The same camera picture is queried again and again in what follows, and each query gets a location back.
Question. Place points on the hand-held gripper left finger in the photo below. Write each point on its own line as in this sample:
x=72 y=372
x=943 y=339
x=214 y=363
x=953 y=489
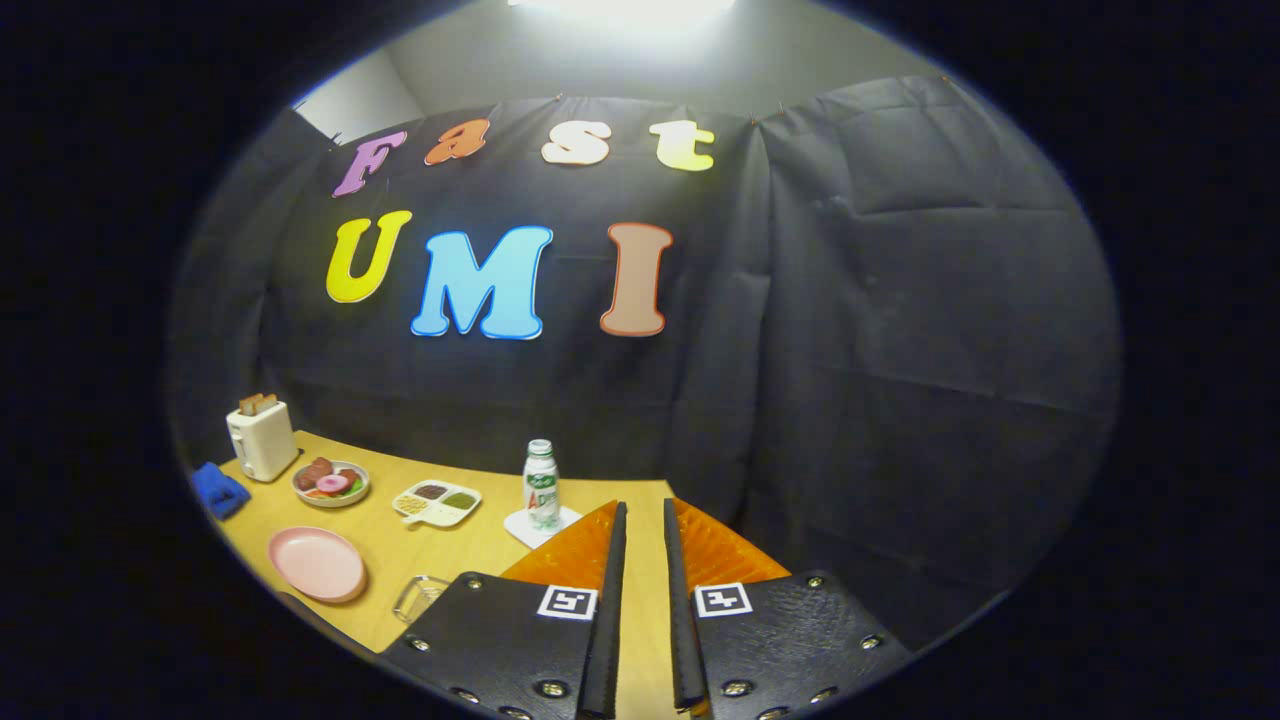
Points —
x=608 y=620

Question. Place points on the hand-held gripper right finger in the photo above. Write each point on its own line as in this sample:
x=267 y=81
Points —
x=680 y=620

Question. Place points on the white square coaster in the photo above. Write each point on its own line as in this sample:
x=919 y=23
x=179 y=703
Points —
x=520 y=530

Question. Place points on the white milk bottle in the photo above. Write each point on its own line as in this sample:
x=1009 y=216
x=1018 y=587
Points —
x=541 y=490

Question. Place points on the pile of green beans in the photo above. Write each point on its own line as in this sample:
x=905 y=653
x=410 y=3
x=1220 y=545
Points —
x=460 y=500

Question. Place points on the white divided dish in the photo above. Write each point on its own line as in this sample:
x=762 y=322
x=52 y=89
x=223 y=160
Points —
x=445 y=517

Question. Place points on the pile of black beans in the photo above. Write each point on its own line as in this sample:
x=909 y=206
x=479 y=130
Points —
x=430 y=491

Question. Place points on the pile of yellow beans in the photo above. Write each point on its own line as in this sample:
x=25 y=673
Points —
x=412 y=505

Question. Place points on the green lettuce leaf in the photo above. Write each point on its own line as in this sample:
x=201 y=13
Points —
x=355 y=489

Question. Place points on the pink plate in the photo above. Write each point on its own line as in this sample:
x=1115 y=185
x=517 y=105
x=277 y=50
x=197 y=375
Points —
x=318 y=565

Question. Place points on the grey food plate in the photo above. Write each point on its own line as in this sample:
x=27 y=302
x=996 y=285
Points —
x=330 y=502

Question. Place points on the pink round ham slice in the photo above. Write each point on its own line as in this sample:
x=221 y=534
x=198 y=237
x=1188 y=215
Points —
x=332 y=484

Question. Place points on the brown meat piece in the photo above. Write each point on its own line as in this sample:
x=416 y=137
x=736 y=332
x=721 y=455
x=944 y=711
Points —
x=312 y=473

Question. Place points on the black backdrop cloth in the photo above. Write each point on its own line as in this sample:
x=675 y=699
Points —
x=900 y=350

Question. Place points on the white toaster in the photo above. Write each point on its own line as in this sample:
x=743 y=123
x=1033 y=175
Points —
x=264 y=445

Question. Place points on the blue folded towel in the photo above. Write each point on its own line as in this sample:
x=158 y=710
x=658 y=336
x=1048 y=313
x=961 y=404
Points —
x=220 y=492

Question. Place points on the ceiling light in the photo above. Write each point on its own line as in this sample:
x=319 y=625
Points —
x=620 y=10

